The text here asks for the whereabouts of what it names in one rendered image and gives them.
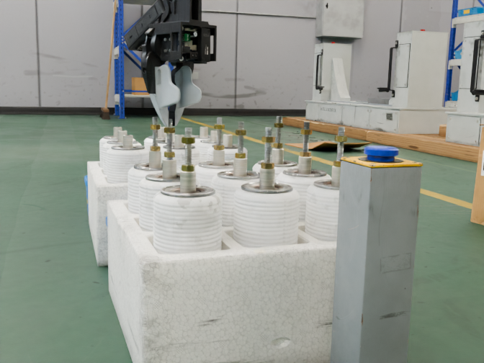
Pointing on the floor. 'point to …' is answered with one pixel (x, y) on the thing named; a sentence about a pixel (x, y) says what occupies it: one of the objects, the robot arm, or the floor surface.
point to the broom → (109, 71)
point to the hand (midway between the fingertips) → (167, 117)
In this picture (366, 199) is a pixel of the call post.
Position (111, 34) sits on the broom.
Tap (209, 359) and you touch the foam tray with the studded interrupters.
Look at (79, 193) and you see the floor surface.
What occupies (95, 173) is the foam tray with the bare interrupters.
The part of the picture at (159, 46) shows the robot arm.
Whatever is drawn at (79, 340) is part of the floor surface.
